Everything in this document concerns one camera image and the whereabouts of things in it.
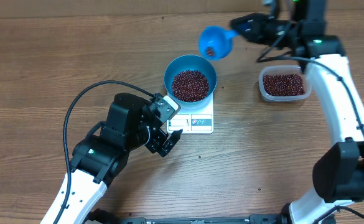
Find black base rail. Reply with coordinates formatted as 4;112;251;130
83;208;292;224

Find blue plastic measuring scoop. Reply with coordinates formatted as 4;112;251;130
198;26;238;60

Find teal metal bowl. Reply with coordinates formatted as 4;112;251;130
164;55;218;101

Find red beans in scoop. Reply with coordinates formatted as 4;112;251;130
205;47;216;57

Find red beans in bowl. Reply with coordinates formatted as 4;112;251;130
171;70;210;103

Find red adzuki beans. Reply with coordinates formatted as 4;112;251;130
263;74;306;96

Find white digital kitchen scale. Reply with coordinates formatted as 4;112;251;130
166;94;214;134

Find clear plastic container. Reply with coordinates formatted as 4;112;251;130
258;65;312;102

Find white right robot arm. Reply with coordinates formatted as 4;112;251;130
230;0;364;223

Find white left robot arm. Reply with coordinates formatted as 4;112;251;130
42;93;182;223

